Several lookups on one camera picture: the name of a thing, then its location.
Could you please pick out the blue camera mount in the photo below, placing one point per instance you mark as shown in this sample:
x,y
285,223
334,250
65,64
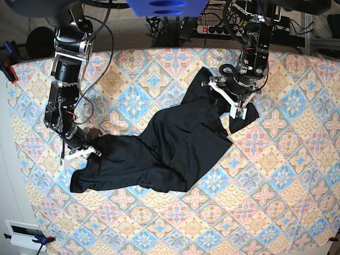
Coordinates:
x,y
186,8

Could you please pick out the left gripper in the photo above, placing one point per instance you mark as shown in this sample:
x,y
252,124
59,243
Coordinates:
x,y
241,87

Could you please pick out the black t-shirt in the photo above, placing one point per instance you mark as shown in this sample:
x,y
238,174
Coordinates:
x,y
178,147

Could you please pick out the black round stool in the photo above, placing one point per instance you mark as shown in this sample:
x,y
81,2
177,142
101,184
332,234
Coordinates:
x,y
40,43

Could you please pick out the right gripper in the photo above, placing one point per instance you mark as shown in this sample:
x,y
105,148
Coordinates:
x,y
78,141

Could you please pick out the white wall vent box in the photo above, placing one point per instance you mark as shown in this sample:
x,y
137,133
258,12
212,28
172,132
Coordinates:
x,y
22,234

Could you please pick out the patterned colourful tablecloth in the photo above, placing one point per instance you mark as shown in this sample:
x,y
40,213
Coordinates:
x,y
276,190

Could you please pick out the red blue clamp top left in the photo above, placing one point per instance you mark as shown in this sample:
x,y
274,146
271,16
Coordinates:
x,y
12,58

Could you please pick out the blue clamp bottom left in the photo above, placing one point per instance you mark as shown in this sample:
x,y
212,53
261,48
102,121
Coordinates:
x,y
40,239

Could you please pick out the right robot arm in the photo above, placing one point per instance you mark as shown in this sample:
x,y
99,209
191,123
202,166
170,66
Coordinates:
x,y
73,46

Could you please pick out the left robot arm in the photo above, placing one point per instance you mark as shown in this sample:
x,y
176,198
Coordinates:
x,y
255,37

